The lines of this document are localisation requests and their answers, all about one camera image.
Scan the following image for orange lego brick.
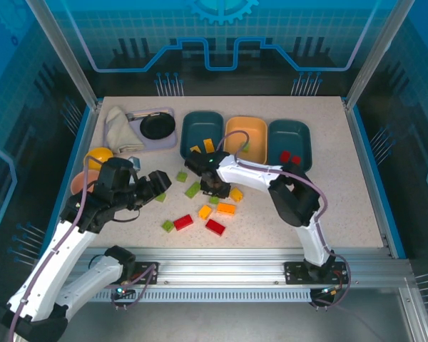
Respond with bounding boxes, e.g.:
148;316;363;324
216;202;237;216

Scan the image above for teal rectangular container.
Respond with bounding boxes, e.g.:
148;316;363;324
267;119;312;173
180;110;225;162

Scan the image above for orange rectangular container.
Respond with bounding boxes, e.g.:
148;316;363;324
223;116;269;165

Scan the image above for pink cup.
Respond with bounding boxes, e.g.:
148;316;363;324
70;170;101;195

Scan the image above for yellow bowl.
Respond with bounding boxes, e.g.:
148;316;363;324
83;147;114;170

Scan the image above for lilac tray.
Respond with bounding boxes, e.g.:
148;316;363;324
105;106;179;152

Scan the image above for black round plate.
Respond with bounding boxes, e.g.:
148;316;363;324
140;113;177;140

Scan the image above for beige folded cloth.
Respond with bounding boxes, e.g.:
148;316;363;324
104;105;146;155

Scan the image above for grey utensil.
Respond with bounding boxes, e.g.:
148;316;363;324
126;110;162;120

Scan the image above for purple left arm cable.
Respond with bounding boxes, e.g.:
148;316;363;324
6;156;158;342

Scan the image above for aluminium front rail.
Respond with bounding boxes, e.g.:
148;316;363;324
30;247;414;290

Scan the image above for slotted grey cable duct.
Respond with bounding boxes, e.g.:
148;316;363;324
88;289;317;303

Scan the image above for aluminium frame post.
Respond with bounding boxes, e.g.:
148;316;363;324
25;0;103;110
344;0;417;110

